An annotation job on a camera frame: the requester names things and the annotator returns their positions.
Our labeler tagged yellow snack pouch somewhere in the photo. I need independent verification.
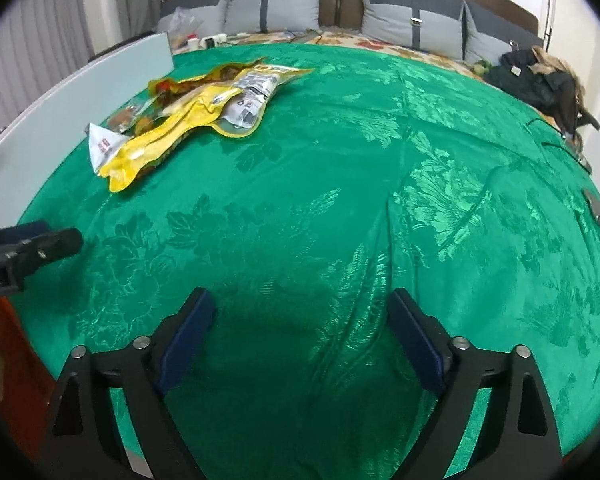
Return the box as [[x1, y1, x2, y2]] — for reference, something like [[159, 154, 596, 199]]
[[96, 84, 242, 193]]

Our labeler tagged green floral bedspread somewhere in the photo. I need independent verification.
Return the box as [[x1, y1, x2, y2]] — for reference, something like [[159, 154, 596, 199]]
[[14, 44, 600, 479]]

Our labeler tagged grey pillow far left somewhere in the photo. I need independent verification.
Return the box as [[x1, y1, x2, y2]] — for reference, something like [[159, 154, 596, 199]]
[[156, 0, 228, 38]]

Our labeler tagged grey pillow far right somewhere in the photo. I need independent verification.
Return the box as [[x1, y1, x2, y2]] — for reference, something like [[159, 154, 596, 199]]
[[464, 1, 544, 65]]

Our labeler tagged gold brown snack packet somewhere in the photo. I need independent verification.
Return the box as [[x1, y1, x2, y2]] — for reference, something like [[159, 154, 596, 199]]
[[147, 58, 264, 98]]

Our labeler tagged black cable on bed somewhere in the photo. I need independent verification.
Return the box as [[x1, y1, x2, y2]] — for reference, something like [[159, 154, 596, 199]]
[[524, 116, 594, 176]]

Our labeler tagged grey pillow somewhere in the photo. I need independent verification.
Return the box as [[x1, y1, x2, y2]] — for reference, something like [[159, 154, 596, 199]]
[[361, 0, 465, 61], [224, 0, 320, 35], [464, 1, 544, 65], [156, 0, 228, 38]]

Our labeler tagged grey pillow centre right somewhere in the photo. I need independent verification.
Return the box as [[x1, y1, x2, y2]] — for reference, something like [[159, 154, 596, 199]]
[[361, 0, 465, 61]]

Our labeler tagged clear yellow-edged snack bag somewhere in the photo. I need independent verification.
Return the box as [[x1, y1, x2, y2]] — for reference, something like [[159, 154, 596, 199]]
[[211, 63, 312, 139]]

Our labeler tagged white red small packet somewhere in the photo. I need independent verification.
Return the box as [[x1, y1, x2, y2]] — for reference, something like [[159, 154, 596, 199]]
[[86, 122, 130, 174]]

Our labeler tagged small white red-capped bottle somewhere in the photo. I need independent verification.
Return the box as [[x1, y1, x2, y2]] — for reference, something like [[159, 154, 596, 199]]
[[186, 36, 199, 51]]

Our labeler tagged light blue board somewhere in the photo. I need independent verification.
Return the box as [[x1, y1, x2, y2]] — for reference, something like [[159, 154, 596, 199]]
[[0, 34, 173, 228]]

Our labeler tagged dark jacket pile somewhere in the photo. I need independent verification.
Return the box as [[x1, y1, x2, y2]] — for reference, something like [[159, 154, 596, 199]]
[[483, 46, 600, 134]]

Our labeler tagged clear plastic bag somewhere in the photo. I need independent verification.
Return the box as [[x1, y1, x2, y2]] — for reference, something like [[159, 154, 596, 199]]
[[166, 6, 201, 51]]

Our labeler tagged white power strip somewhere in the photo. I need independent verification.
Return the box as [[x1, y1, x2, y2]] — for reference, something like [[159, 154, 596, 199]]
[[198, 34, 227, 50]]

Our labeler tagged grey curtain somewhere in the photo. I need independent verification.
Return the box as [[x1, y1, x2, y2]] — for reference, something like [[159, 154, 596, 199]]
[[0, 0, 160, 134]]

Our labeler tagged grey pillow centre left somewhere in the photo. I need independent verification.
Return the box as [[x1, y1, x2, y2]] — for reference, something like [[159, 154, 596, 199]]
[[224, 0, 320, 35]]

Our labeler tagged floral bed sheet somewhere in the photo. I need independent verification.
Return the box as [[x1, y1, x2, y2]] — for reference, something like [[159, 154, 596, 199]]
[[172, 27, 487, 82]]

